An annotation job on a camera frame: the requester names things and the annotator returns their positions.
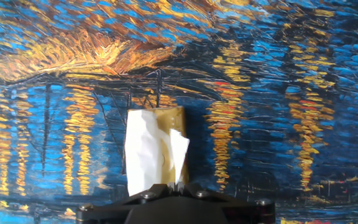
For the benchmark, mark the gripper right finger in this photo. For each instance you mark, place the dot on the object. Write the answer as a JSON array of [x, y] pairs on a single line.
[[247, 213]]

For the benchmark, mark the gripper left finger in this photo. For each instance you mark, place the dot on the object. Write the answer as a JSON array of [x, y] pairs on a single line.
[[110, 213]]

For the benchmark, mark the white napkin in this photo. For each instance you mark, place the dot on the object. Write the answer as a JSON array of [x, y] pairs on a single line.
[[141, 155]]

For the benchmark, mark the gold tissue pack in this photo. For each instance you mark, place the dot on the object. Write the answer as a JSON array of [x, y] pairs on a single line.
[[172, 121]]

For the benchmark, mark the starry night painted tablecloth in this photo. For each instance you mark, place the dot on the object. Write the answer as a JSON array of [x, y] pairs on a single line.
[[73, 62]]

